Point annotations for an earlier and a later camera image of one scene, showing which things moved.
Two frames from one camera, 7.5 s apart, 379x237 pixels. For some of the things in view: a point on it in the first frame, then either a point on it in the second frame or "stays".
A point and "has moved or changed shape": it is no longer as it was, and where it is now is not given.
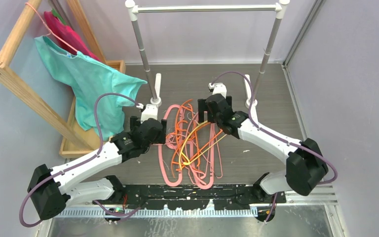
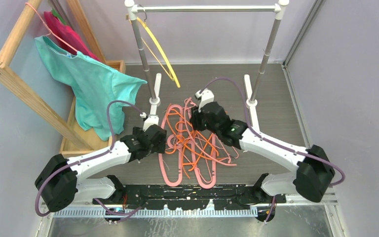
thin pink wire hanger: x=48 y=29 stays
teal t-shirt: x=87 y=79 stays
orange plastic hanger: x=198 y=152 has moved or changed shape
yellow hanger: x=189 y=161 -> x=174 y=76
